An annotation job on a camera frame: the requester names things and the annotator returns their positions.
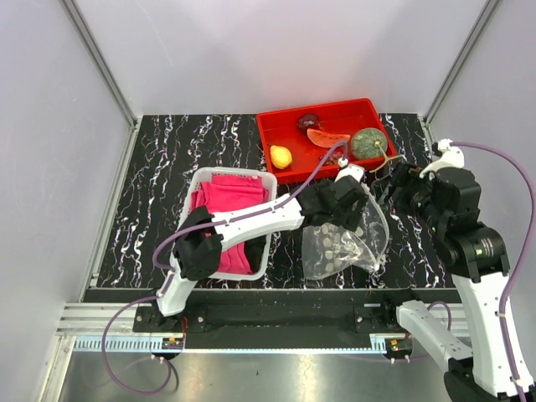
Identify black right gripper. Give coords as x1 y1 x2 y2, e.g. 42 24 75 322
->
370 157 445 232

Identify green fake vegetable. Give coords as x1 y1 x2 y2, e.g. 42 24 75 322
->
350 127 402 173

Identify clear zip top bag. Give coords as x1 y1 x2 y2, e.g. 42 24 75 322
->
301 198 389 281

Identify red fake food piece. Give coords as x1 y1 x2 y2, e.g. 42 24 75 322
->
307 128 351 148

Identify yellow fake fruit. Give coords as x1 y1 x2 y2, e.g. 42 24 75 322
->
270 145 293 170

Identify dark red fake apple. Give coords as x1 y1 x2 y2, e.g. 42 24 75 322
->
296 114 321 131

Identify purple fake grapes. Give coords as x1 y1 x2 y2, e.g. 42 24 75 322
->
322 152 348 166

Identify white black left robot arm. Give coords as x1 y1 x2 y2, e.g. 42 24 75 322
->
151 175 369 332

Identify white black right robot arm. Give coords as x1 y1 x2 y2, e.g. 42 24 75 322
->
379 162 535 401

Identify red plastic tray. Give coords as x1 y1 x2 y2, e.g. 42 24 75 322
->
256 98 397 185

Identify black cloth in basket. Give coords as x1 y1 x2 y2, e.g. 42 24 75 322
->
244 236 266 274

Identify pink cloth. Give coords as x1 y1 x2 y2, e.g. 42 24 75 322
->
190 175 267 275

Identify white perforated plastic basket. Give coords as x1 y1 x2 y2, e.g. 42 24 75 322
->
179 167 277 281

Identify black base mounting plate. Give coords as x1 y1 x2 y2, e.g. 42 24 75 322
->
133 289 459 351

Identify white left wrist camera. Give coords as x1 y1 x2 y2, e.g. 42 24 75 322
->
335 157 365 183

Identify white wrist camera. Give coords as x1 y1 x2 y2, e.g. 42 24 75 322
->
335 157 365 183
419 138 465 178

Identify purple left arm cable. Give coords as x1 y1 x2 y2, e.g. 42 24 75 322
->
100 140 351 397

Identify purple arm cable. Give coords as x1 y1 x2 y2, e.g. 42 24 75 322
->
100 140 351 397
347 140 536 402

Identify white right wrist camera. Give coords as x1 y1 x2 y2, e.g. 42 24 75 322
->
419 138 465 178

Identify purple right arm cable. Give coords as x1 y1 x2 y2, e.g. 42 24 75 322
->
347 140 536 402

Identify aluminium frame rail right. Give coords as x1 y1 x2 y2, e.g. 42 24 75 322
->
423 0 503 125

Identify aluminium frame rail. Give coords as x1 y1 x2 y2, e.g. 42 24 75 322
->
423 0 503 125
59 0 137 127

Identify aluminium frame rail left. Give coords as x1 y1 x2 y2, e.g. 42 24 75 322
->
59 0 137 127

